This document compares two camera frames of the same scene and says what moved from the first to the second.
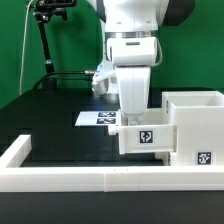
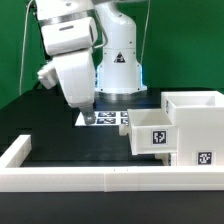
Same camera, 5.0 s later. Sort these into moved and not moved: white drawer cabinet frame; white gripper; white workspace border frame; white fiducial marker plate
Moved: white gripper
Not moved: white workspace border frame; white fiducial marker plate; white drawer cabinet frame
